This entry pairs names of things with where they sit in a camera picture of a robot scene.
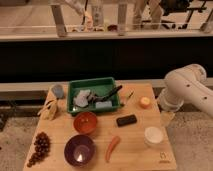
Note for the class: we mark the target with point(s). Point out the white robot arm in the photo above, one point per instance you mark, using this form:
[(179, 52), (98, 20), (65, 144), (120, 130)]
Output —
[(186, 84)]

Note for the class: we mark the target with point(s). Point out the light blue sponge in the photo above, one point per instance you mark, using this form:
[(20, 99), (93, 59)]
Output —
[(105, 104)]

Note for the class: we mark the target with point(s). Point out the green plastic tray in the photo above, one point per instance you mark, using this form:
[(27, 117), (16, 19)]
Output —
[(99, 86)]

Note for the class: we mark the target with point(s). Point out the black handled brush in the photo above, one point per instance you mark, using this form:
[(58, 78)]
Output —
[(95, 98)]

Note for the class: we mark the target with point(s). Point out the wooden board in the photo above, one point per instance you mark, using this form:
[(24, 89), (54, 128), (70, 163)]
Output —
[(131, 153)]

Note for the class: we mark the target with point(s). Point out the small orange fruit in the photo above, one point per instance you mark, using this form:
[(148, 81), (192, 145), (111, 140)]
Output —
[(145, 102)]

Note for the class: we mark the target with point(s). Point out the black eraser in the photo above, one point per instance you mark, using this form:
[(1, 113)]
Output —
[(126, 120)]

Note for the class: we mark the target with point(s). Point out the crumpled white cloth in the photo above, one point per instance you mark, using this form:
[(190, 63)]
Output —
[(81, 99)]

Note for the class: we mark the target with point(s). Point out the grey blue cup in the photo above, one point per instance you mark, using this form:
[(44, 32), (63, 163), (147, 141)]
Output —
[(57, 90)]

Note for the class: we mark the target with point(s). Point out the bunch of dark grapes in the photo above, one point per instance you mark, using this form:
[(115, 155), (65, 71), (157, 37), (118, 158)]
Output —
[(42, 148)]

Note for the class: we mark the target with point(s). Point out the orange bowl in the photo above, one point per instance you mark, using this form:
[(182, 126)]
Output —
[(85, 122)]

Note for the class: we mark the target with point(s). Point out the orange carrot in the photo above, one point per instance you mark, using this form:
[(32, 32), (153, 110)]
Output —
[(114, 142)]

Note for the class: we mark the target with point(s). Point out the purple bowl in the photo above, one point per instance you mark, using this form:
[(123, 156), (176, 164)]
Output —
[(79, 150)]

